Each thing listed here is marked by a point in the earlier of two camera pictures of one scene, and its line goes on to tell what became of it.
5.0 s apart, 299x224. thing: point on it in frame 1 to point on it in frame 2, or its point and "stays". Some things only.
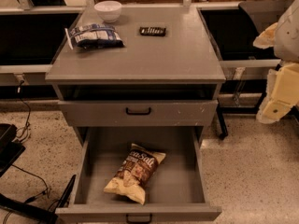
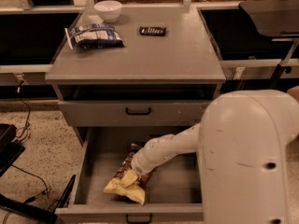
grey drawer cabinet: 154,67 stays
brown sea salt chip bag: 135,173 stays
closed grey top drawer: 138,113 stays
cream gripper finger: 266,38 to 129,179
